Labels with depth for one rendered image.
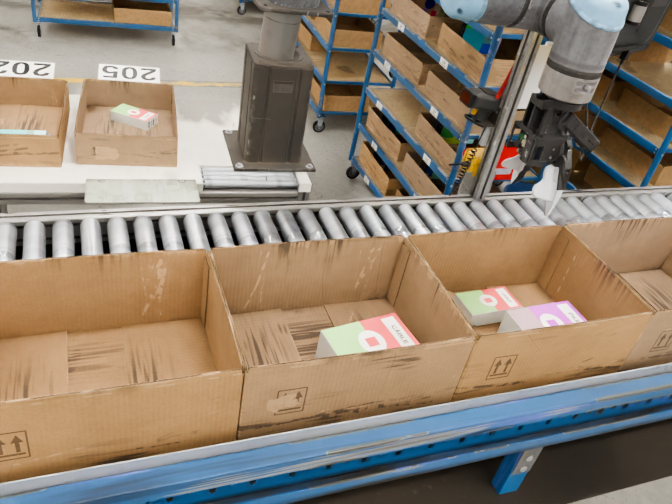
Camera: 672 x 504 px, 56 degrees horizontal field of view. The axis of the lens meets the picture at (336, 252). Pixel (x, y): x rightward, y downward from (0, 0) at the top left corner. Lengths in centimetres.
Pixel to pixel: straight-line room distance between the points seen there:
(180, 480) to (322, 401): 24
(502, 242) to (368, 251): 32
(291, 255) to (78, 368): 41
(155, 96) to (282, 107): 52
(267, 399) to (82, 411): 26
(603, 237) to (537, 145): 51
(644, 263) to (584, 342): 55
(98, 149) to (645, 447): 162
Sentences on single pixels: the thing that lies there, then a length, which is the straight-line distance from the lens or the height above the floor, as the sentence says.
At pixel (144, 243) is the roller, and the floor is 75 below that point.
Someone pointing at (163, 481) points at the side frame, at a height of 91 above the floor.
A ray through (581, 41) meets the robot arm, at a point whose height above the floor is 148.
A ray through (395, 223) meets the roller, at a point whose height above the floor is 75.
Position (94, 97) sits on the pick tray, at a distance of 229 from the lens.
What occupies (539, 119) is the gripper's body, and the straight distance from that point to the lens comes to 115.
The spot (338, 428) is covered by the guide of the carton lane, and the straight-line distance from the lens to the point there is 105.
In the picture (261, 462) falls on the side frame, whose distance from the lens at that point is 100.
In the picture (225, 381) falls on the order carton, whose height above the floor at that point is 103.
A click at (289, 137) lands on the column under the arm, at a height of 85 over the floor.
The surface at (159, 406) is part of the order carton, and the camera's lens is 94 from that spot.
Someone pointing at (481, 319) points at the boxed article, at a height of 90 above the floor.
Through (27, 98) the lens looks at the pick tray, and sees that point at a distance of 229.
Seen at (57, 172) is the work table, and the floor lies 75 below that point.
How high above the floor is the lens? 173
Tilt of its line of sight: 36 degrees down
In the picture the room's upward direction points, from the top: 12 degrees clockwise
